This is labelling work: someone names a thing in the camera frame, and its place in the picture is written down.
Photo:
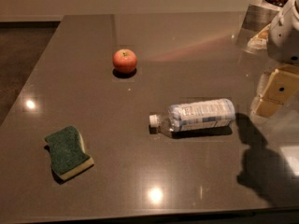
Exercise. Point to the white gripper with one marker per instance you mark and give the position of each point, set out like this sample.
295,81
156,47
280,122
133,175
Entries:
284,36

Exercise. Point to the green and yellow sponge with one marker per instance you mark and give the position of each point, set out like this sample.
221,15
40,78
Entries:
68,157

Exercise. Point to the red apple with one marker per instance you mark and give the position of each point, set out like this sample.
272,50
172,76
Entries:
124,61

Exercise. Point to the metal container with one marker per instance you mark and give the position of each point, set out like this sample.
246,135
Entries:
259,14

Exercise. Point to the clear plastic water bottle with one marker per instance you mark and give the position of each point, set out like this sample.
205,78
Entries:
194,116

